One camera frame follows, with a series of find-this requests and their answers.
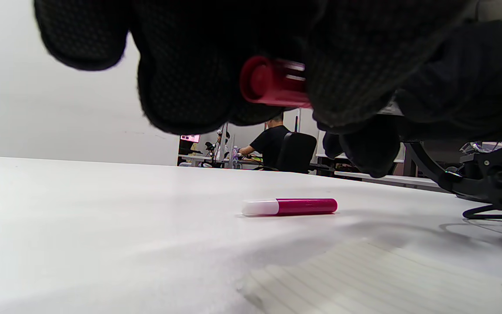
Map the person's left hand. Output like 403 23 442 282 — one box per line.
33 0 478 136

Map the person's right hand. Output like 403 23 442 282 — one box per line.
322 19 502 178

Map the white marker with red cap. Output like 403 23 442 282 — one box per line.
240 55 313 109

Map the pink glitter glue pen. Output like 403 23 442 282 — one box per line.
242 198 338 217

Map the lined paper with heart outline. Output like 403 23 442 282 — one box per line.
237 238 502 314

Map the black office chair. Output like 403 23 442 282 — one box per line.
276 132 318 174

